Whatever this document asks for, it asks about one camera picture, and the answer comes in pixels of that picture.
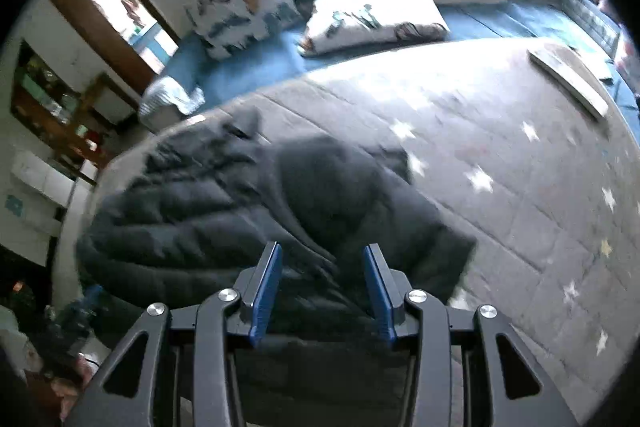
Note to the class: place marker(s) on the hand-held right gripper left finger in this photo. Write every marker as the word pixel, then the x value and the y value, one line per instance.
pixel 265 292

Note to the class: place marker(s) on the grey quilted star blanket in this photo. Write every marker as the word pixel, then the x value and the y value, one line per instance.
pixel 500 167

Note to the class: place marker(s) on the white printed pillow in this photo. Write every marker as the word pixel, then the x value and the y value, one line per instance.
pixel 370 14

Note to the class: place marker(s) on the brown wooden door frame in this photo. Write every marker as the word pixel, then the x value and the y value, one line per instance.
pixel 110 22

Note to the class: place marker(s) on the black puffer jacket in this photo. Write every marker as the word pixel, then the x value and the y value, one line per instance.
pixel 240 207

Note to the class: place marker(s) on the butterfly print pillow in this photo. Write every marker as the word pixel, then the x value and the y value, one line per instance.
pixel 245 4

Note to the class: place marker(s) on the blue bed sheet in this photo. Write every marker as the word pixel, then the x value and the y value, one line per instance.
pixel 250 62

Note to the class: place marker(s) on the wooden shelf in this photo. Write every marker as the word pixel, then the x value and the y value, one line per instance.
pixel 55 117

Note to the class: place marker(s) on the striped cloth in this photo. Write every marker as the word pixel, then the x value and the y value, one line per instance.
pixel 170 101

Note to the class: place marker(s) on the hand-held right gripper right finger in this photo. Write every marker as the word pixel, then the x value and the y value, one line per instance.
pixel 376 292

